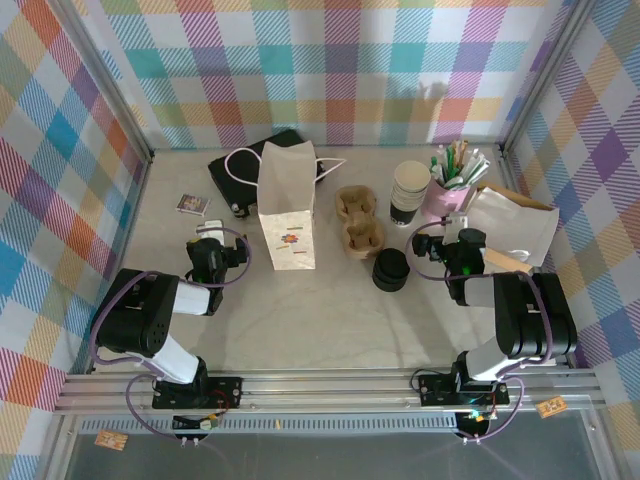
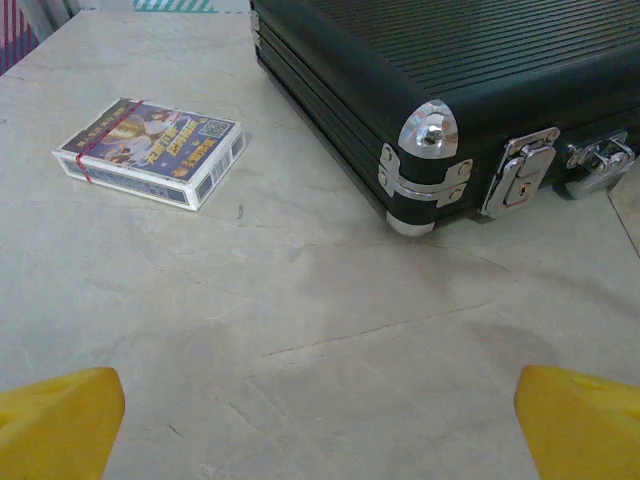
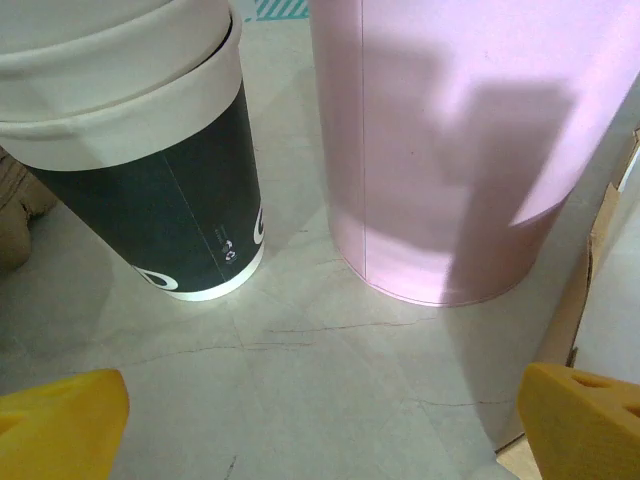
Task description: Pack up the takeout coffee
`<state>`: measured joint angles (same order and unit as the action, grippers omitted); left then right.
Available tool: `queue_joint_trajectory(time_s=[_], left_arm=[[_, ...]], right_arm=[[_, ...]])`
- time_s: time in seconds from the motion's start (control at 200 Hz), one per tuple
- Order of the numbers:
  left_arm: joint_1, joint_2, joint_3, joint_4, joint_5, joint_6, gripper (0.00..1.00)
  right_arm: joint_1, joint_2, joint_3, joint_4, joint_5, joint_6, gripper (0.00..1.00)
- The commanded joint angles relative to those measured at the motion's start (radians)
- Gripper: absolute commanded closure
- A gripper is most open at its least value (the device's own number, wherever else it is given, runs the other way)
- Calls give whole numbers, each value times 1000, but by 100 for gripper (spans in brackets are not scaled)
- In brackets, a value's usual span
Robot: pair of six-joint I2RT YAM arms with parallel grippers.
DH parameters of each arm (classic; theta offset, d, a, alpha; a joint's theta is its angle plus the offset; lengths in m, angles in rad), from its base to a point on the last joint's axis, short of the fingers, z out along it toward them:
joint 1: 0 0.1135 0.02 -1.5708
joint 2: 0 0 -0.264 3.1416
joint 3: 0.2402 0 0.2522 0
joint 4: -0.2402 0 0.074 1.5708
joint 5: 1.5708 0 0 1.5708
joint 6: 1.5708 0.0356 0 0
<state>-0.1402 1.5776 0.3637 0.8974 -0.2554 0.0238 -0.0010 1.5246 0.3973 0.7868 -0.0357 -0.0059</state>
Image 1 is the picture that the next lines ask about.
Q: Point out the white flower print paper bag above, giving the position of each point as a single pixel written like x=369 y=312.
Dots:
x=287 y=220

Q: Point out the green plastic straw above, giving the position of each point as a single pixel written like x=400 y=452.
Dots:
x=450 y=167
x=436 y=165

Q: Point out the black paper coffee cup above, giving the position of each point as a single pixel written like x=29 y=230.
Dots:
x=412 y=175

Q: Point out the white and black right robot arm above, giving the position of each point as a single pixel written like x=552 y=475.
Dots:
x=535 y=320

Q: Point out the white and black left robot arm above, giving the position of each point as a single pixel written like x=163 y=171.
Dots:
x=135 y=320

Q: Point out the small colourful card pack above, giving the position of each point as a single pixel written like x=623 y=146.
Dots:
x=192 y=204

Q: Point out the pink straw holder cup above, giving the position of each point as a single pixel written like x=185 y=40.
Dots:
x=442 y=205

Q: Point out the flat white paper bag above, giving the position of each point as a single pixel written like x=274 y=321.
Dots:
x=515 y=225

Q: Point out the stack of black paper cups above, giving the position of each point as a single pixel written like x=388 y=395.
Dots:
x=405 y=210

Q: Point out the stack of black cup lids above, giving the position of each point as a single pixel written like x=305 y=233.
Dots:
x=390 y=280

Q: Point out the white paper wrapped straw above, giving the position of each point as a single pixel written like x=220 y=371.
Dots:
x=475 y=175
x=472 y=165

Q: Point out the wooden stirrer stick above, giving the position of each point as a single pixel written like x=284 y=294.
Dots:
x=461 y=150

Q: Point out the plaid backdrop cloth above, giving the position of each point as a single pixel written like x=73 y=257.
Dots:
x=320 y=60
x=35 y=175
x=600 y=200

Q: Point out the small orange tag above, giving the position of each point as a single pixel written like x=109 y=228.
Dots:
x=111 y=440
x=550 y=408

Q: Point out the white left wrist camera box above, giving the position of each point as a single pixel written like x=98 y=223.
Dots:
x=210 y=230

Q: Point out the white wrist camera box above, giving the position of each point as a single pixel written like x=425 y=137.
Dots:
x=210 y=230
x=457 y=222

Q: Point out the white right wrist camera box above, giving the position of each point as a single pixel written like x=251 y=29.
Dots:
x=457 y=222

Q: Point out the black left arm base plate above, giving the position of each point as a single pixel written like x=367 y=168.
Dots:
x=225 y=392

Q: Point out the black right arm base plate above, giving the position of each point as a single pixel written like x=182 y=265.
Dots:
x=435 y=390

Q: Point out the aluminium mounting rail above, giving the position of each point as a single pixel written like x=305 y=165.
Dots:
x=325 y=395

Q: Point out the aluminium frame post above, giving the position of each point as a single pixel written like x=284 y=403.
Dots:
x=109 y=80
x=545 y=75

